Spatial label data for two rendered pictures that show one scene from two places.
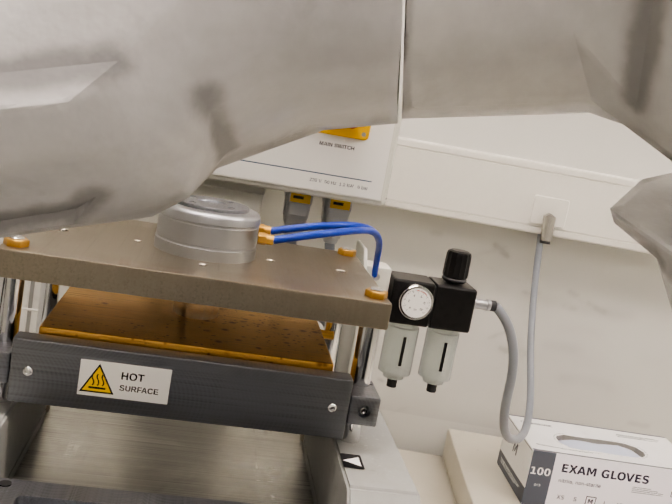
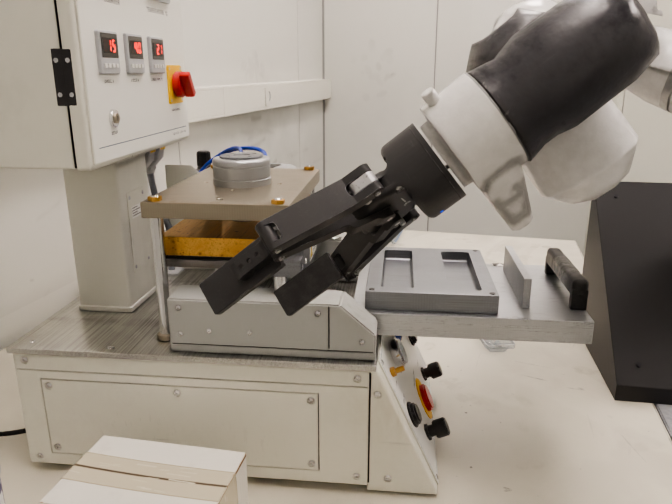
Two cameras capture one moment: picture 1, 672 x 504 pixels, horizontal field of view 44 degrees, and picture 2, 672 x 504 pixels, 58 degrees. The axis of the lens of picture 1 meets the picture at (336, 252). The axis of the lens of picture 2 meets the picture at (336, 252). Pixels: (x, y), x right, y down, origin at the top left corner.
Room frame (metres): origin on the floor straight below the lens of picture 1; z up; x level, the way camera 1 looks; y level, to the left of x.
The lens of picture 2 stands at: (0.30, 0.87, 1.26)
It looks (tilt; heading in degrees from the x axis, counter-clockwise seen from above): 17 degrees down; 285
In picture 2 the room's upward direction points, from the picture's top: straight up
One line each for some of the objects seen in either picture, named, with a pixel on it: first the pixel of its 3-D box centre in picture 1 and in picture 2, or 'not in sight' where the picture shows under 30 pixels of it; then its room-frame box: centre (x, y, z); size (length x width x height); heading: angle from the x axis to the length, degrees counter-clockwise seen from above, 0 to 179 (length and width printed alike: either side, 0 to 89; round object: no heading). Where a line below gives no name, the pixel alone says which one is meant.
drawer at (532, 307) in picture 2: not in sight; (462, 285); (0.34, 0.05, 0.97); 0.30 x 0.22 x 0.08; 9
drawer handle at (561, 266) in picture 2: not in sight; (564, 276); (0.20, 0.03, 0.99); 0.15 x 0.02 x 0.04; 99
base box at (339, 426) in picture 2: not in sight; (258, 357); (0.64, 0.08, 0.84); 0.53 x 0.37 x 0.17; 9
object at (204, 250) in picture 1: (225, 277); (225, 198); (0.67, 0.09, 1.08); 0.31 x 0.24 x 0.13; 99
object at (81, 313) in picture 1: (206, 305); (245, 212); (0.64, 0.09, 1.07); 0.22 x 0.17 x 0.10; 99
